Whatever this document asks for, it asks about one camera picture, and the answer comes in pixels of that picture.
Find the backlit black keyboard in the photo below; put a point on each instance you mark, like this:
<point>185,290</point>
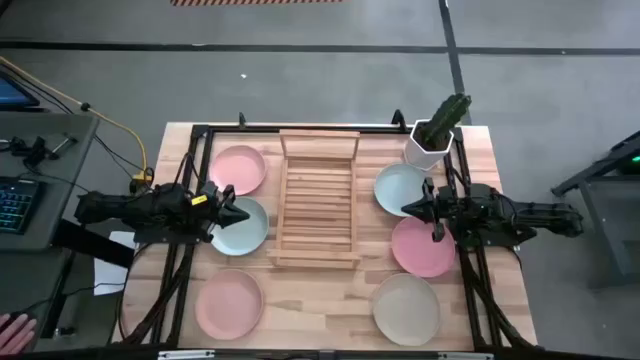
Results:
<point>17,205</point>

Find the black equipment stand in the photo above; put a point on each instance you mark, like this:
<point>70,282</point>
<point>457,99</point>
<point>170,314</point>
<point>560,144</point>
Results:
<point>600,200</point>

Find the black aluminium rig frame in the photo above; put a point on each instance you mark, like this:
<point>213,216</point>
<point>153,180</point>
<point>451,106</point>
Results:
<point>240,128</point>

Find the wooden slatted shelf rack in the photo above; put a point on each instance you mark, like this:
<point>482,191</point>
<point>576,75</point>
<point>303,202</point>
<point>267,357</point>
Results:
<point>317,210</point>

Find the green cactus plant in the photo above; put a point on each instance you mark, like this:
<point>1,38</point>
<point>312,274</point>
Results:
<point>445,120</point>

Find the large salmon pink plate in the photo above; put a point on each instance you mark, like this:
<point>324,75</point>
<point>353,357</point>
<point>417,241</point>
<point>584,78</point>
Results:
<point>229,305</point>

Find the computer monitor screen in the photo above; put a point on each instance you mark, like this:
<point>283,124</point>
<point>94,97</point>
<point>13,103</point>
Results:
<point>12,92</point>

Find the person's hand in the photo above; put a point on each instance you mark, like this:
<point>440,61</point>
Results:
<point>15,335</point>

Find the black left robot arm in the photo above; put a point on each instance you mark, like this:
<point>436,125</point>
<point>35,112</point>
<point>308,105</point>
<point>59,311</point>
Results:
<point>130,207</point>

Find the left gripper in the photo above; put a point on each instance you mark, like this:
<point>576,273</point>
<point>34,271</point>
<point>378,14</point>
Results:
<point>210,212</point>

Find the black desk clamp device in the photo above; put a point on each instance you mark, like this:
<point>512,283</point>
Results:
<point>35,150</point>

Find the black flat bar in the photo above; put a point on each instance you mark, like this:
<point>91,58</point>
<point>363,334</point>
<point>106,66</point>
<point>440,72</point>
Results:
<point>95,245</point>

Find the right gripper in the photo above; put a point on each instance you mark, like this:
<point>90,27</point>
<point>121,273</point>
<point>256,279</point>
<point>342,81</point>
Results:
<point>439,210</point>

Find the grey side desk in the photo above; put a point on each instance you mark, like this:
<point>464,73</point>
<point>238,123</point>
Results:
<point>60,150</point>

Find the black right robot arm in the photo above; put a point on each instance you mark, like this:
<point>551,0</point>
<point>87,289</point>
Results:
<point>525,217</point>

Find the small pale pink plate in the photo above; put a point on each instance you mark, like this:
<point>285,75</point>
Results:
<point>237,170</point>

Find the deep pink round plate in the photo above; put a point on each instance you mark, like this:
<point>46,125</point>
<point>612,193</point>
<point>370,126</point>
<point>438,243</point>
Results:
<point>420,252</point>

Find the beige round plate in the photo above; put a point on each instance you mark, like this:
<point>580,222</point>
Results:
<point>406,310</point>

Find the light blue round plate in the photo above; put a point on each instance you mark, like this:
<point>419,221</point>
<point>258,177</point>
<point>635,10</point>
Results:
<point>395,187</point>
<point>245,237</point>

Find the white paper sheet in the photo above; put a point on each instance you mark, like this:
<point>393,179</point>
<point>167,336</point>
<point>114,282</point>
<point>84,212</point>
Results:
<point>107,275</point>

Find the white hexagonal plant pot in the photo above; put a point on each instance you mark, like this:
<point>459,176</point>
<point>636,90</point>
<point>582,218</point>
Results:
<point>417,155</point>

